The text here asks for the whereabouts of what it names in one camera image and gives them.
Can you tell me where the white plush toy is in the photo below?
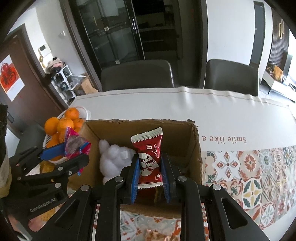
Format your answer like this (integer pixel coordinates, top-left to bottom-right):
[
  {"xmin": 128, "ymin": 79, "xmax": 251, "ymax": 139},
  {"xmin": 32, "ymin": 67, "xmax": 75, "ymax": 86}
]
[{"xmin": 99, "ymin": 139, "xmax": 137, "ymax": 185}]

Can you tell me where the patterned table runner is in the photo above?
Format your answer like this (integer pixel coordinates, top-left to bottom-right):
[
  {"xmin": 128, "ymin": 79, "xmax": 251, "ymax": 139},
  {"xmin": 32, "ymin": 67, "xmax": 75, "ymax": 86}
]
[{"xmin": 92, "ymin": 144, "xmax": 296, "ymax": 241}]

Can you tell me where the white intercom panel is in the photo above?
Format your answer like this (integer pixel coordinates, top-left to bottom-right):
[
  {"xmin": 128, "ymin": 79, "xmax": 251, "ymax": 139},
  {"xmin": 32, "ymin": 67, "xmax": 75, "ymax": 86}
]
[{"xmin": 38, "ymin": 45, "xmax": 52, "ymax": 62}]

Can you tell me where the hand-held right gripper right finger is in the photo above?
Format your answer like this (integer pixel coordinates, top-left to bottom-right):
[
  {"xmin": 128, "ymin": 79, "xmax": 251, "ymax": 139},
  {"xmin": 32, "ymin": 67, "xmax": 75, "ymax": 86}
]
[{"xmin": 161, "ymin": 153, "xmax": 270, "ymax": 241}]

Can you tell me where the black glass sliding door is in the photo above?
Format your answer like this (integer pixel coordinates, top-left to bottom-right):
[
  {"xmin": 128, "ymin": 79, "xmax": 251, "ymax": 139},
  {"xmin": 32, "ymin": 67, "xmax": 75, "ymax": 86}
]
[{"xmin": 60, "ymin": 0, "xmax": 207, "ymax": 90}]

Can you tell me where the pile of oranges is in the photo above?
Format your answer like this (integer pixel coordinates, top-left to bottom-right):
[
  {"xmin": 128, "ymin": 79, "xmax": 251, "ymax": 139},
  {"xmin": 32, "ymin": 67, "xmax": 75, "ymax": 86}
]
[{"xmin": 44, "ymin": 107, "xmax": 85, "ymax": 162}]

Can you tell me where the white printed tablecloth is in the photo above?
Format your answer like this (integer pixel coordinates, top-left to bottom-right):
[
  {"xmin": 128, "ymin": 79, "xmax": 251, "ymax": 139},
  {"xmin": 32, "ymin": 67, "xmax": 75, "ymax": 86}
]
[{"xmin": 5, "ymin": 86, "xmax": 296, "ymax": 241}]

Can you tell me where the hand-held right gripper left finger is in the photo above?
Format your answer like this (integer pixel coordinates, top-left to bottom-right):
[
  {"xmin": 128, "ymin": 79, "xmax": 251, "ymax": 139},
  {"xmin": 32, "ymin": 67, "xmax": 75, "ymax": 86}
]
[{"xmin": 54, "ymin": 154, "xmax": 141, "ymax": 241}]

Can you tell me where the dark grey door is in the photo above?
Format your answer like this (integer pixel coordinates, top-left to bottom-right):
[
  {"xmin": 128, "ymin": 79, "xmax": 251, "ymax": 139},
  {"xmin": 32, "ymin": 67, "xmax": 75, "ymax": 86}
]
[{"xmin": 249, "ymin": 1, "xmax": 267, "ymax": 70}]

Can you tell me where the woven wicker tissue box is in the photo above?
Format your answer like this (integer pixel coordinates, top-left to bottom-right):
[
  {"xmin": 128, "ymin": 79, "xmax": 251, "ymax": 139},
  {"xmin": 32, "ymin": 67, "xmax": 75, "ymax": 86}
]
[{"xmin": 38, "ymin": 161, "xmax": 57, "ymax": 175}]

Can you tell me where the grey dining chair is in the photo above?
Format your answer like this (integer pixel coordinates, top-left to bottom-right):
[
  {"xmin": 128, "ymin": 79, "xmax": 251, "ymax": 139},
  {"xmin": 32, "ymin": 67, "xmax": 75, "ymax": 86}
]
[
  {"xmin": 8, "ymin": 122, "xmax": 47, "ymax": 154},
  {"xmin": 203, "ymin": 59, "xmax": 259, "ymax": 97},
  {"xmin": 100, "ymin": 59, "xmax": 174, "ymax": 92}
]

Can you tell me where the white low tv cabinet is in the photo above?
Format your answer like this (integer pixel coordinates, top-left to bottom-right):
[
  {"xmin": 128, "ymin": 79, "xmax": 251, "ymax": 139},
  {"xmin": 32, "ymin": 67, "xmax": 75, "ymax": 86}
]
[{"xmin": 261, "ymin": 69, "xmax": 296, "ymax": 103}]

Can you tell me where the pink candy packet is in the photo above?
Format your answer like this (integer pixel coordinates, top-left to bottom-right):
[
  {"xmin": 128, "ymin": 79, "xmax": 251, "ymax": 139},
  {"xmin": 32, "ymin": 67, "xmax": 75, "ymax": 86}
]
[{"xmin": 64, "ymin": 127, "xmax": 91, "ymax": 175}]

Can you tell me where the brown wooden door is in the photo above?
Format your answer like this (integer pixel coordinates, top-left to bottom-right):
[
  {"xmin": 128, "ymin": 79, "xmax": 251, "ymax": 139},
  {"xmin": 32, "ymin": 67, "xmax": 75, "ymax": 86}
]
[{"xmin": 0, "ymin": 24, "xmax": 68, "ymax": 131}]

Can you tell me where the red snack packet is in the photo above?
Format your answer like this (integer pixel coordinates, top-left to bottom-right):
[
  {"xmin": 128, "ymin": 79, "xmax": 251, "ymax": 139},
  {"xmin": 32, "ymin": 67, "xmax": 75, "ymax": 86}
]
[{"xmin": 131, "ymin": 126, "xmax": 164, "ymax": 189}]

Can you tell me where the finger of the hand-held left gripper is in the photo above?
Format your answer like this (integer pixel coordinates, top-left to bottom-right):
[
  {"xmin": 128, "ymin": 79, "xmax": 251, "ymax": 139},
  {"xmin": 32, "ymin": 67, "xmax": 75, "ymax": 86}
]
[
  {"xmin": 9, "ymin": 142, "xmax": 68, "ymax": 164},
  {"xmin": 16, "ymin": 153, "xmax": 90, "ymax": 186}
]

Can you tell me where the brown cardboard box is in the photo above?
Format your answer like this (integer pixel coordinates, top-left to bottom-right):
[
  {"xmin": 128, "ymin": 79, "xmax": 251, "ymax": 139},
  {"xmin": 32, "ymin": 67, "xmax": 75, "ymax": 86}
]
[{"xmin": 68, "ymin": 119, "xmax": 203, "ymax": 219}]

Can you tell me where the white plastic basket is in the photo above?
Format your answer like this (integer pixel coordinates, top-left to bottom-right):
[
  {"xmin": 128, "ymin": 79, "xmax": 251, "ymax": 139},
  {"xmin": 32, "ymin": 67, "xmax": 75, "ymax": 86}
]
[{"xmin": 43, "ymin": 106, "xmax": 91, "ymax": 165}]

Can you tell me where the small open cardboard box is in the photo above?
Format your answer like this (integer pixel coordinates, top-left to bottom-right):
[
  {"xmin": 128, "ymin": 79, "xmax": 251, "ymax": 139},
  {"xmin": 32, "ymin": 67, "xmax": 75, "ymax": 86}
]
[{"xmin": 73, "ymin": 73, "xmax": 99, "ymax": 96}]

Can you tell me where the white shoe rack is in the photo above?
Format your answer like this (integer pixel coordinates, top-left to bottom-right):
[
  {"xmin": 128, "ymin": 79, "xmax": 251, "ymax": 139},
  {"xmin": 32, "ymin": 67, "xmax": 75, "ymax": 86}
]
[{"xmin": 45, "ymin": 58, "xmax": 78, "ymax": 106}]

